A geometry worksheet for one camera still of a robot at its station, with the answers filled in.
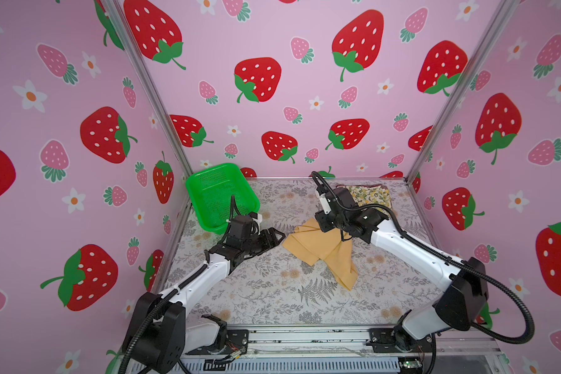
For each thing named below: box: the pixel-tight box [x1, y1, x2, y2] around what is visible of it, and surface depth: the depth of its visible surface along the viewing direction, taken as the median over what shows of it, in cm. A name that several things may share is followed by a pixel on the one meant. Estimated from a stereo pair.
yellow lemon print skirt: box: [345, 185, 392, 215], surface depth 110 cm
